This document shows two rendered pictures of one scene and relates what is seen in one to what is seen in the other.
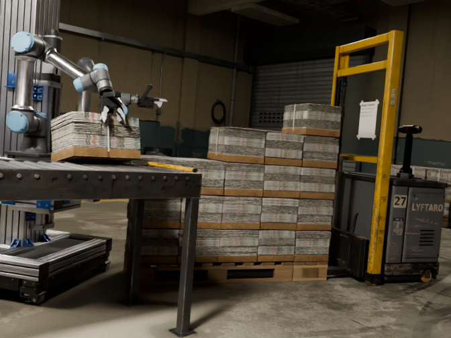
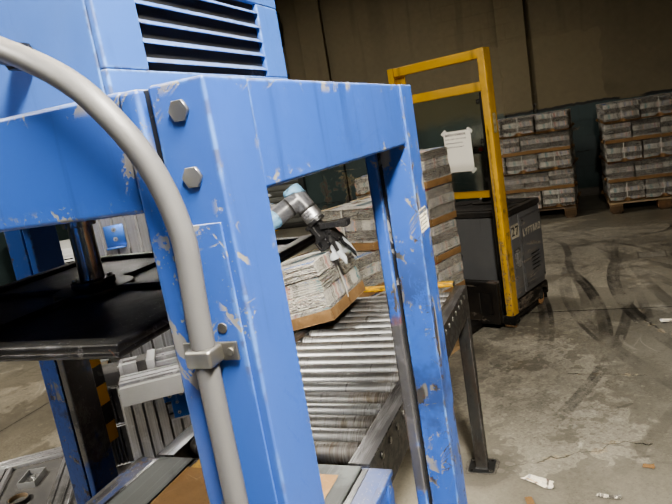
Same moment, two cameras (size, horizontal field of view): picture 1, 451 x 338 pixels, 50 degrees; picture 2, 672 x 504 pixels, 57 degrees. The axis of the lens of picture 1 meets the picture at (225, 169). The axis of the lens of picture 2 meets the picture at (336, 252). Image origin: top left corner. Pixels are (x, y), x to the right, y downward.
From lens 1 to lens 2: 1.79 m
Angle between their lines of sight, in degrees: 28
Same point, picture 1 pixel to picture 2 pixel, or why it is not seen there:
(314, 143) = (436, 197)
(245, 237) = not seen: hidden behind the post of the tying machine
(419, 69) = (345, 54)
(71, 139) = (317, 300)
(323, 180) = (449, 235)
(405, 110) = not seen: hidden behind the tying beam
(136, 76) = not seen: outside the picture
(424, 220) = (532, 242)
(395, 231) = (517, 264)
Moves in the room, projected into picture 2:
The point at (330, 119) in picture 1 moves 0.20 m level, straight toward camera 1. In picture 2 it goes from (441, 164) to (456, 164)
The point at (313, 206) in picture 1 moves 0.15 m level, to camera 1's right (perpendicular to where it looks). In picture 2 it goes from (448, 267) to (467, 261)
